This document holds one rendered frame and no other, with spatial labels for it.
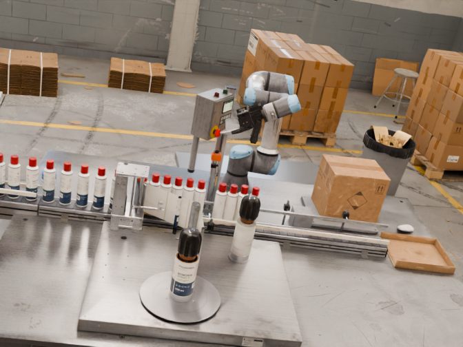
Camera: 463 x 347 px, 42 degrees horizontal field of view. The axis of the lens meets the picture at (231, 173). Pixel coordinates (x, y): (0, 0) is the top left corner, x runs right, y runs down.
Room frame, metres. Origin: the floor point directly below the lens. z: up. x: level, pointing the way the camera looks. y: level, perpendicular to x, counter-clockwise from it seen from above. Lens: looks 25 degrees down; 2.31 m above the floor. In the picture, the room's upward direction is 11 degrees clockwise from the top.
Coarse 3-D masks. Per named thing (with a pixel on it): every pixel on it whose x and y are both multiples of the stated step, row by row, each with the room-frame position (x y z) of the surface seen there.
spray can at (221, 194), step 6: (222, 186) 2.47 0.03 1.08; (216, 192) 2.48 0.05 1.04; (222, 192) 2.47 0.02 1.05; (216, 198) 2.47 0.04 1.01; (222, 198) 2.46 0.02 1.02; (216, 204) 2.47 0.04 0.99; (222, 204) 2.47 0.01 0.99; (216, 210) 2.46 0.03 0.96; (222, 210) 2.47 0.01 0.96; (216, 216) 2.46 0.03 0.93; (222, 216) 2.48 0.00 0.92
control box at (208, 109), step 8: (216, 88) 2.64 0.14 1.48; (200, 96) 2.50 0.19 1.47; (208, 96) 2.51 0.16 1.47; (224, 96) 2.55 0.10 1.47; (232, 96) 2.59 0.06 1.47; (200, 104) 2.50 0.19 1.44; (208, 104) 2.48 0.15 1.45; (216, 104) 2.48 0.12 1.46; (200, 112) 2.49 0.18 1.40; (208, 112) 2.48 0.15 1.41; (216, 112) 2.49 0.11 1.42; (200, 120) 2.49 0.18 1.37; (208, 120) 2.47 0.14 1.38; (216, 120) 2.50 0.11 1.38; (192, 128) 2.51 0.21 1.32; (200, 128) 2.49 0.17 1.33; (208, 128) 2.47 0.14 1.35; (216, 128) 2.51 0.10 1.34; (224, 128) 2.57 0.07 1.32; (200, 136) 2.48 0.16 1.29; (208, 136) 2.47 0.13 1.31
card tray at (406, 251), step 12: (396, 240) 2.74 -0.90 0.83; (408, 240) 2.76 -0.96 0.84; (420, 240) 2.77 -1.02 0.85; (432, 240) 2.78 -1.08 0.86; (396, 252) 2.62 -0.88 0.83; (408, 252) 2.65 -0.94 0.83; (420, 252) 2.67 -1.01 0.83; (432, 252) 2.70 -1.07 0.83; (444, 252) 2.66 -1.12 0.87; (396, 264) 2.49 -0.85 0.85; (408, 264) 2.49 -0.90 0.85; (420, 264) 2.50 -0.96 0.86; (432, 264) 2.51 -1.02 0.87; (444, 264) 2.60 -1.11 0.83
